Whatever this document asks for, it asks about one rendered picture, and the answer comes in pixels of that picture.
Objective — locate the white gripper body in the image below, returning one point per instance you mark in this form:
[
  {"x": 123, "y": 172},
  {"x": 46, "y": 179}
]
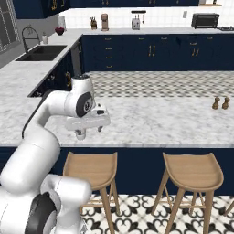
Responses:
[{"x": 87, "y": 122}]

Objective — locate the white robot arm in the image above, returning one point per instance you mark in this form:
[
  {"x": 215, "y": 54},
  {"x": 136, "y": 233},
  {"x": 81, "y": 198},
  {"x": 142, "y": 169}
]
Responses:
[{"x": 33, "y": 158}]

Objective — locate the wooden bar stool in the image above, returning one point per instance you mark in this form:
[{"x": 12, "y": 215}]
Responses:
[
  {"x": 93, "y": 170},
  {"x": 192, "y": 175}
]

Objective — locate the dark blue sink cupboards run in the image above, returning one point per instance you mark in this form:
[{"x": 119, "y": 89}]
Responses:
[{"x": 58, "y": 76}]

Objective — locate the dark blue island cabinet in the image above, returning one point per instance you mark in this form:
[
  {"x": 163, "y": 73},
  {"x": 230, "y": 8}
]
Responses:
[{"x": 140, "y": 170}]

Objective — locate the steel dishwasher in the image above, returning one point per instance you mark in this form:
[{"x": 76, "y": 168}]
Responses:
[{"x": 76, "y": 59}]

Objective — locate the black sink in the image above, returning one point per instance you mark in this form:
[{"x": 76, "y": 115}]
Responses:
[{"x": 42, "y": 53}]

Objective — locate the white soap dispenser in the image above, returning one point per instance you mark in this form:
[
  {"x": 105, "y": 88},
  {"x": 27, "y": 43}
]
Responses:
[{"x": 44, "y": 38}]

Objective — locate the dark red bowl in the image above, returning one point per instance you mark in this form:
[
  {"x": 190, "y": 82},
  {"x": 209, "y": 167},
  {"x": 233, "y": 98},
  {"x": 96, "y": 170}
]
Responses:
[{"x": 59, "y": 30}]

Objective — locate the dark blue base cupboards run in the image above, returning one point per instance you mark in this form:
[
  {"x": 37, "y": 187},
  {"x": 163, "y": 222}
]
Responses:
[{"x": 158, "y": 53}]

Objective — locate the brown coffee grinder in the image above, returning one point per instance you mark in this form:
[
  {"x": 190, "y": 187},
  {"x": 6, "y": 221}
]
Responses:
[{"x": 104, "y": 22}]

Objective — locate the black tap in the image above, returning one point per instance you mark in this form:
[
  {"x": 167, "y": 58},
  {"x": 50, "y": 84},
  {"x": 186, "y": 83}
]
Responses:
[{"x": 29, "y": 36}]

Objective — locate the white jar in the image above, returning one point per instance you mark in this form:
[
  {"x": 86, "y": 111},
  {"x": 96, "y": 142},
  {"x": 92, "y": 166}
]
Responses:
[{"x": 61, "y": 22}]

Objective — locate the silver toaster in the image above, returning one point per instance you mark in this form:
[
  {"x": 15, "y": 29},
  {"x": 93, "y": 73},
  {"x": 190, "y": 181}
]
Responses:
[{"x": 135, "y": 23}]

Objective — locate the brown wooden shaker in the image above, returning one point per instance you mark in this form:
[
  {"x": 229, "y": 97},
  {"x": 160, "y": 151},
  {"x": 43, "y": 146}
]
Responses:
[
  {"x": 215, "y": 103},
  {"x": 225, "y": 103}
]

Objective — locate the black toaster oven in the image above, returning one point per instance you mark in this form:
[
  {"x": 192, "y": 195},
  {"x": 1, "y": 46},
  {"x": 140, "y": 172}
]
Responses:
[{"x": 205, "y": 20}]

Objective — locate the black hob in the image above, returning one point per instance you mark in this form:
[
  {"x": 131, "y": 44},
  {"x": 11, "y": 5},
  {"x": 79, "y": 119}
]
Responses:
[{"x": 226, "y": 28}]

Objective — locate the dark blue wall cupboards run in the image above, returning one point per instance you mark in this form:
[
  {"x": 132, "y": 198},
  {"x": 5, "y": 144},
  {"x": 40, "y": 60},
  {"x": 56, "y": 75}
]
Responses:
[{"x": 91, "y": 4}]

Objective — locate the black rail with hanging tools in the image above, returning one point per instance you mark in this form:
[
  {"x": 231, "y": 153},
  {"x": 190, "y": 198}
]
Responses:
[{"x": 139, "y": 13}]

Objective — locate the window with white frame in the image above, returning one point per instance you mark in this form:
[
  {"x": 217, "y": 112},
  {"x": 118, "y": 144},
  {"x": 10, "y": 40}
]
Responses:
[{"x": 7, "y": 27}]

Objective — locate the white wall outlet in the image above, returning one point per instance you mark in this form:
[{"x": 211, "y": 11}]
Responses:
[{"x": 185, "y": 14}]

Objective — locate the wooden wall shelf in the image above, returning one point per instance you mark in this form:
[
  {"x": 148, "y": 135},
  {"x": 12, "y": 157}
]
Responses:
[{"x": 210, "y": 4}]

